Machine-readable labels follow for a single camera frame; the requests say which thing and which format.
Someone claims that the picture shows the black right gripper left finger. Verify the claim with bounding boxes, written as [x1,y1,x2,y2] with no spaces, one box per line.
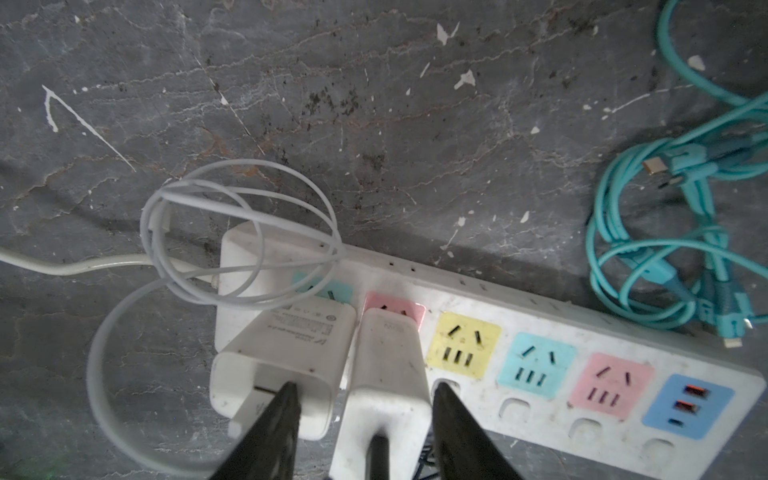
[209,382,301,480]

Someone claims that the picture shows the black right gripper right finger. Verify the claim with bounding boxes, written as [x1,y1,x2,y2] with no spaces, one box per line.
[432,382,522,480]

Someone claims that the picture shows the white USB charger adapter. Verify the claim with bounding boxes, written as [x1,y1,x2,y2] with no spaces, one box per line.
[210,296,357,441]

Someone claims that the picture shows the white charger cable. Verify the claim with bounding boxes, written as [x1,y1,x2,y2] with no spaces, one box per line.
[85,158,346,478]

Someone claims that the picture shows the teal cable bundle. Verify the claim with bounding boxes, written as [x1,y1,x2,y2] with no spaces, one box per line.
[585,0,768,349]

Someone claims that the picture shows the white power strip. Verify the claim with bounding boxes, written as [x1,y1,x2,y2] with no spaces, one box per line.
[321,246,766,479]

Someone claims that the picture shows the white power strip cord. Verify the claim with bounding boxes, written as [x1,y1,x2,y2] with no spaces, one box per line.
[0,245,214,284]

